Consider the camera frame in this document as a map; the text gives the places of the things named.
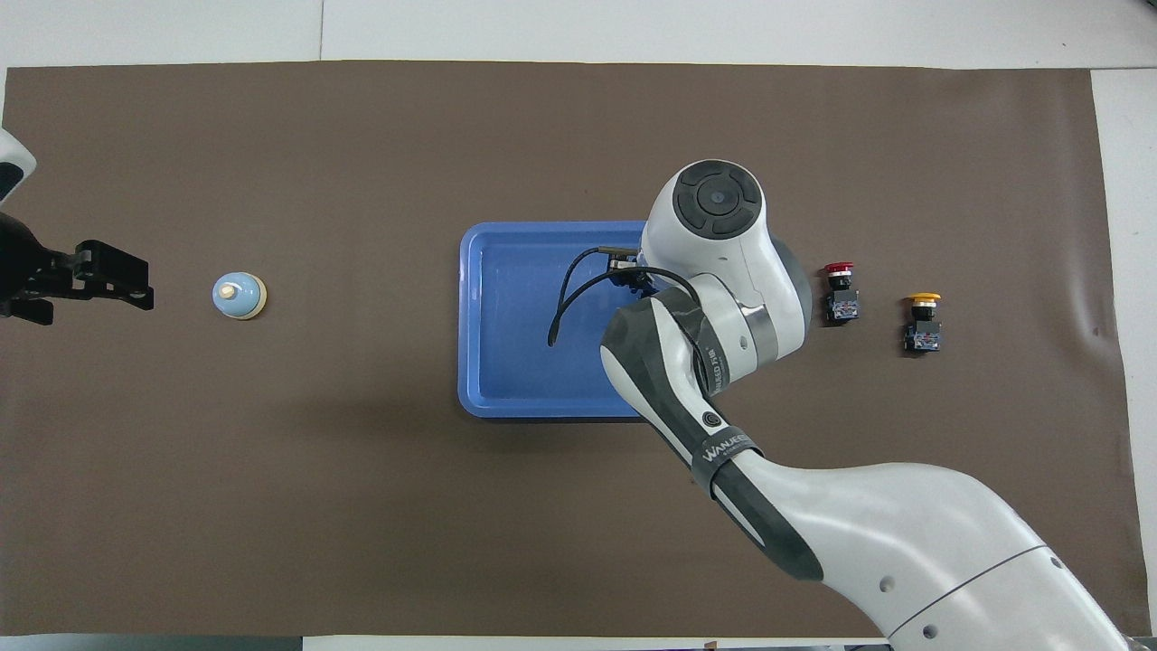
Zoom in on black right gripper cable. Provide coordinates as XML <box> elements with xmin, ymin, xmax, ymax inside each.
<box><xmin>548</xmin><ymin>246</ymin><xmax>708</xmax><ymax>350</ymax></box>

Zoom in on blue plastic tray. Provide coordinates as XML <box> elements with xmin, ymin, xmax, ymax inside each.
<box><xmin>457</xmin><ymin>221</ymin><xmax>674</xmax><ymax>422</ymax></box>

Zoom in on red push button switch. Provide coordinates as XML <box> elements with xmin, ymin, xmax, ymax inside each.
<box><xmin>823</xmin><ymin>261</ymin><xmax>861</xmax><ymax>327</ymax></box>

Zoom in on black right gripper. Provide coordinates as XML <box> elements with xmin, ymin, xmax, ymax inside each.
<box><xmin>604</xmin><ymin>248</ymin><xmax>657</xmax><ymax>296</ymax></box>

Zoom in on light blue call bell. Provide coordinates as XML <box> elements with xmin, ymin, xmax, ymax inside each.
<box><xmin>212</xmin><ymin>271</ymin><xmax>268</xmax><ymax>322</ymax></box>

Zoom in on yellow push button switch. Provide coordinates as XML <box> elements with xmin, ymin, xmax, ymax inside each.
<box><xmin>904</xmin><ymin>291</ymin><xmax>944</xmax><ymax>356</ymax></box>

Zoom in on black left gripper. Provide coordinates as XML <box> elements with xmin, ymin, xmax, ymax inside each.
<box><xmin>0</xmin><ymin>212</ymin><xmax>156</xmax><ymax>326</ymax></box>

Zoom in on brown table mat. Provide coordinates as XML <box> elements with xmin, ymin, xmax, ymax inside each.
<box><xmin>0</xmin><ymin>61</ymin><xmax>1151</xmax><ymax>638</ymax></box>

